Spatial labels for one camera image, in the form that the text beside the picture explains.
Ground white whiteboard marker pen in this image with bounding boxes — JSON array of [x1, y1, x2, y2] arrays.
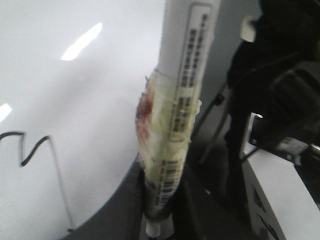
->
[[138, 0, 221, 240]]

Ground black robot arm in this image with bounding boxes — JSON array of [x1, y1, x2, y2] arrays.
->
[[226, 0, 320, 161]]

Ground white glossy whiteboard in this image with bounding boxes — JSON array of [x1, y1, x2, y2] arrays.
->
[[0, 0, 165, 240]]

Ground red taped marker attachment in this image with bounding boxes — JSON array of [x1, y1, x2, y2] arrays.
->
[[135, 69, 202, 182]]

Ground white table with black marks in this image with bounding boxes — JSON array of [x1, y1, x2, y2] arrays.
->
[[242, 150, 320, 240]]

